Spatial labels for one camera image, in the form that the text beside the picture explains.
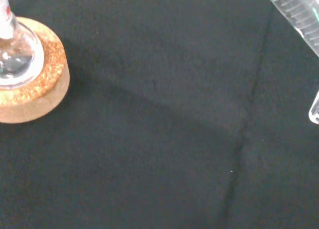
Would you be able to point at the black bench cloth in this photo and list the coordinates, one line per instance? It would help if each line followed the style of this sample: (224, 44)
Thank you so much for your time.
(154, 129)

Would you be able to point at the clear round-bottom flask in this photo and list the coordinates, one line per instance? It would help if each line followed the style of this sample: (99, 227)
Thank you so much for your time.
(17, 57)

